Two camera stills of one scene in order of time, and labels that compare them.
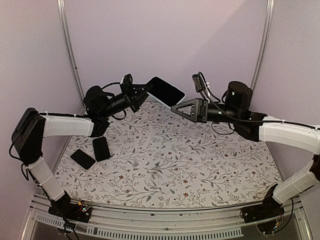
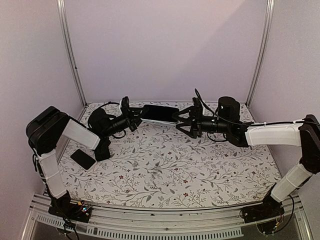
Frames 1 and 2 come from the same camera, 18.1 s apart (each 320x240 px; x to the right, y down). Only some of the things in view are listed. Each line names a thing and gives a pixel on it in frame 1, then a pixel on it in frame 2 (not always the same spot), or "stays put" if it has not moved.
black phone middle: (101, 148) stays put
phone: (165, 92) → (159, 113)
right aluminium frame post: (270, 11) stays put
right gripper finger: (193, 116) → (191, 133)
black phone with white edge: (83, 159) stays put
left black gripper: (133, 95) → (136, 119)
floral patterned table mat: (147, 159) stays put
